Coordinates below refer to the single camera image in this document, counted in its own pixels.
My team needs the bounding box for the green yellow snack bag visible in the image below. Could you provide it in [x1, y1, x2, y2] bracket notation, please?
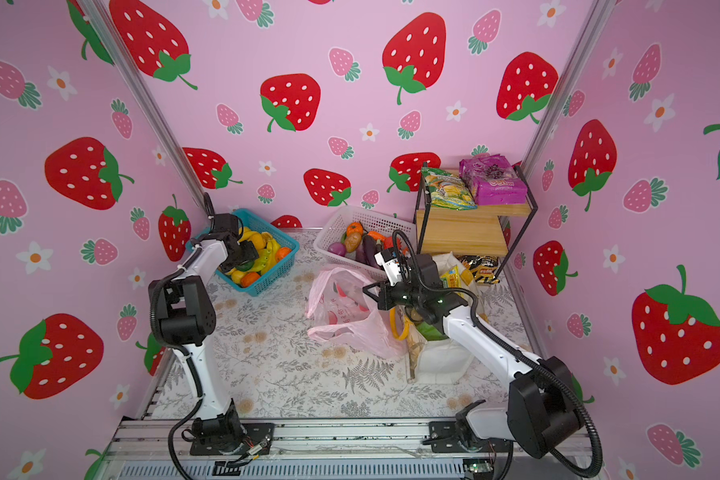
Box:
[421, 167, 477, 211]

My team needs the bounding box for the orange tangerine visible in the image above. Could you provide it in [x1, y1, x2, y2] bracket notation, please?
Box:
[240, 271, 260, 288]

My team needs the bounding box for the purple onion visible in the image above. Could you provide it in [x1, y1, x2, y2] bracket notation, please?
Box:
[327, 242, 347, 257]

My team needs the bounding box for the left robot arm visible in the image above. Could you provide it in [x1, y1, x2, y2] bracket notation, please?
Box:
[148, 194, 259, 454]

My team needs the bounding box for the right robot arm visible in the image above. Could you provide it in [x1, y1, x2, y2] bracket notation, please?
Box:
[363, 246, 604, 479]

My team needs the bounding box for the brown potato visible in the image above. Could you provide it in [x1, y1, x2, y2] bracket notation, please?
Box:
[344, 233, 363, 253]

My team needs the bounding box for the purple snack bag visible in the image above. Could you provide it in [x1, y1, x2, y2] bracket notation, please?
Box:
[459, 154, 528, 206]

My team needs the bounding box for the yellow banana bunch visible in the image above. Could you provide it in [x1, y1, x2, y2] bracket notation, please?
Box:
[249, 232, 280, 275]

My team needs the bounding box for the black yellow chips bag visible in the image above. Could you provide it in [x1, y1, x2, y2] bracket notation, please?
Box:
[459, 255, 500, 284]

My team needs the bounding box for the purple eggplant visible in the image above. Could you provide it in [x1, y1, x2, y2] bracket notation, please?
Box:
[362, 235, 383, 269]

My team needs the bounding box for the white plastic basket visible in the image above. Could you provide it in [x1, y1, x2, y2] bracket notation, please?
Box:
[313, 207, 417, 280]

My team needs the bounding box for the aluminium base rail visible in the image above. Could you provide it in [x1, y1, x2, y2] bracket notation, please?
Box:
[91, 418, 573, 479]

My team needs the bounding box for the green chips bag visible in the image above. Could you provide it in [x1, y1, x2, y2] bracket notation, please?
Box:
[409, 322, 446, 341]

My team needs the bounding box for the white paper grocery bag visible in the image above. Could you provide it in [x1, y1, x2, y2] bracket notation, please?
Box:
[389, 251, 492, 385]

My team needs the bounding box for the pink plastic grocery bag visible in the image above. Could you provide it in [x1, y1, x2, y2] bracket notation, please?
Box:
[305, 264, 407, 360]

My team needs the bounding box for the teal plastic basket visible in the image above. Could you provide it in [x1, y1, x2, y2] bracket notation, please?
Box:
[215, 209, 300, 297]

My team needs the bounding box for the small orange pumpkin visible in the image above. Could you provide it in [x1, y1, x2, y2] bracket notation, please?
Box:
[346, 222, 365, 235]

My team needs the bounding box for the black wire wooden shelf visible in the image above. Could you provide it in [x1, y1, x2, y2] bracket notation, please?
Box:
[414, 181, 538, 284]

